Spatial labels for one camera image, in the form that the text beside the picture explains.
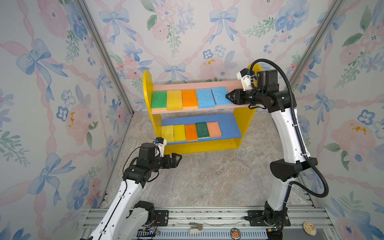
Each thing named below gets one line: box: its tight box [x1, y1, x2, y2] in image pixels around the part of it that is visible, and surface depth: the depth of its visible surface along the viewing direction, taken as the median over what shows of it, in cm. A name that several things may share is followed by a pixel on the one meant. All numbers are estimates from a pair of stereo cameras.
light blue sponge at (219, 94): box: [211, 86, 233, 106], surface depth 72 cm
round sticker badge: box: [230, 227, 242, 240], surface depth 71 cm
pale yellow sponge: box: [182, 89, 199, 110], surface depth 69 cm
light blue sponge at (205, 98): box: [196, 89, 216, 109], surface depth 70 cm
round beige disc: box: [303, 221, 317, 237], surface depth 73 cm
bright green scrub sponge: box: [151, 90, 167, 109], surface depth 69 cm
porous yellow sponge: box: [161, 125, 175, 143], surface depth 90 cm
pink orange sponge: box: [206, 121, 222, 138], surface depth 90 cm
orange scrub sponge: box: [184, 124, 199, 142], surface depth 90 cm
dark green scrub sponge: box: [195, 121, 210, 140], surface depth 92 cm
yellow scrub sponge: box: [173, 124, 187, 142], surface depth 90 cm
